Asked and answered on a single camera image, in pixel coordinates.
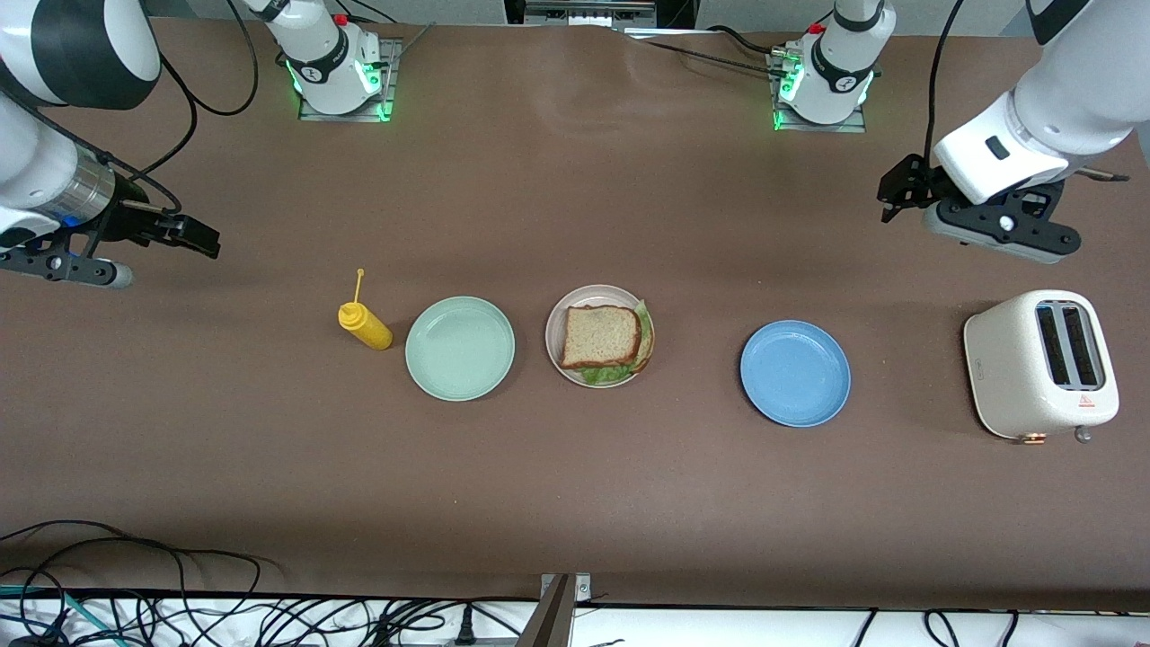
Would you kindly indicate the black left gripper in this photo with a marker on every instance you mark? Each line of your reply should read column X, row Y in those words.
column 909, row 182

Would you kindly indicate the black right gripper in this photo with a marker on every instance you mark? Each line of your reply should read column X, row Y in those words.
column 135, row 218

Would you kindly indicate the yellow mustard squeeze bottle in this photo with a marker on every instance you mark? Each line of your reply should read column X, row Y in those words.
column 368, row 331

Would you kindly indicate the brown bread slice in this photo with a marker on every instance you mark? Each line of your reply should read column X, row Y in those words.
column 600, row 337
column 648, row 346

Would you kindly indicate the green lettuce leaf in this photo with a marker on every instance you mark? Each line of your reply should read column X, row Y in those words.
column 611, row 375

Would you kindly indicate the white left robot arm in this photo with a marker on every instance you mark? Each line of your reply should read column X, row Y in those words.
column 1069, row 99

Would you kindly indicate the blue plate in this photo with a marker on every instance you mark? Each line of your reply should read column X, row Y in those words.
column 795, row 373

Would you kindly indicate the mint green plate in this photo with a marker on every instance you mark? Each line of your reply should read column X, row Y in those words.
column 460, row 349

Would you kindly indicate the beige plate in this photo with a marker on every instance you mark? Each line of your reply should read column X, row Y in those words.
column 553, row 337

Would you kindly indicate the white two-slot toaster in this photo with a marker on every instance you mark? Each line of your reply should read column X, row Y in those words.
column 1006, row 359

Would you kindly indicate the brown table cover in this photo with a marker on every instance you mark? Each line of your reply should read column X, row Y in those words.
column 575, row 494

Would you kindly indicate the black power plug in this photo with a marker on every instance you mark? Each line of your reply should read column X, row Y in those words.
column 464, row 624

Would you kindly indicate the grey power strip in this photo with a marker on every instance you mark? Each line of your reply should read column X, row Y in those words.
column 494, row 642

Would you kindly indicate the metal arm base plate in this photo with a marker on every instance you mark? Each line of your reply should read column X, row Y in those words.
column 858, row 126
column 391, row 90

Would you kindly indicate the aluminium frame with black box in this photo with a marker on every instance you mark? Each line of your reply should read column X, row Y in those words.
column 588, row 13

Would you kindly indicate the grey metal table bracket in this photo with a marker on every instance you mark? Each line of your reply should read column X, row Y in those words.
column 552, row 620

